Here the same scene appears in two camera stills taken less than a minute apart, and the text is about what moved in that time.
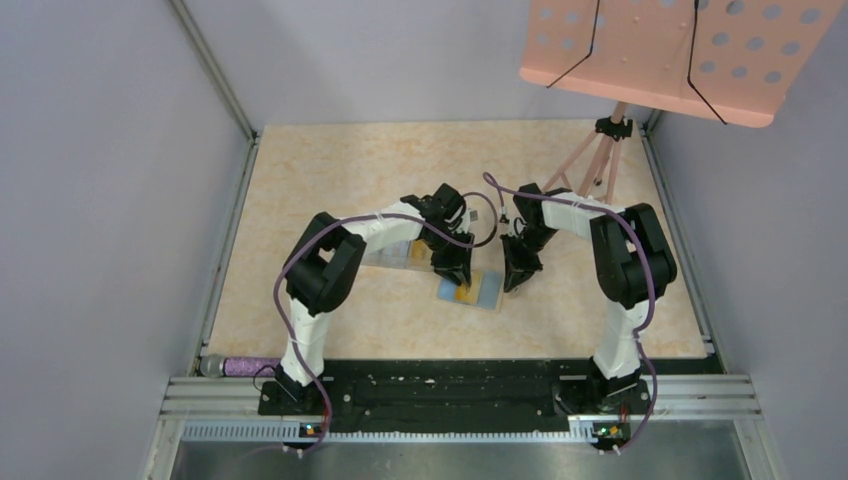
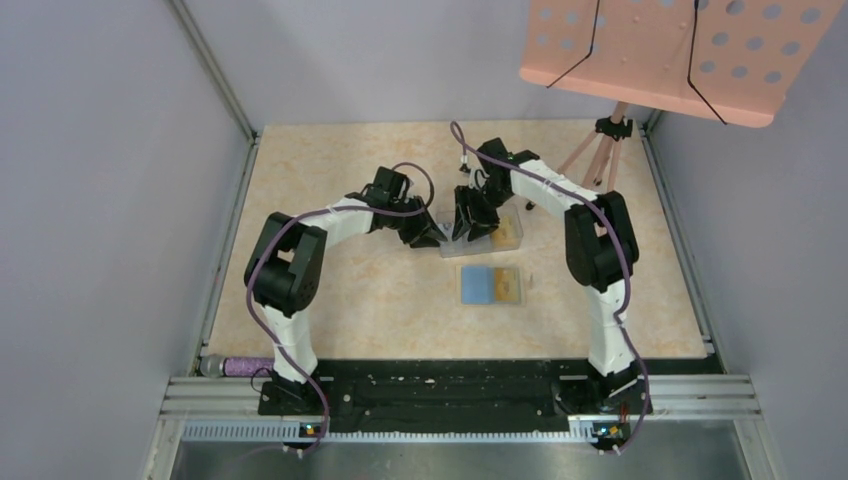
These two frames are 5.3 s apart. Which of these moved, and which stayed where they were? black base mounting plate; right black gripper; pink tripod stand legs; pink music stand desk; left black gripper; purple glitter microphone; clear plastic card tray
Moved: left black gripper; right black gripper; clear plastic card tray
Stayed: pink music stand desk; purple glitter microphone; pink tripod stand legs; black base mounting plate
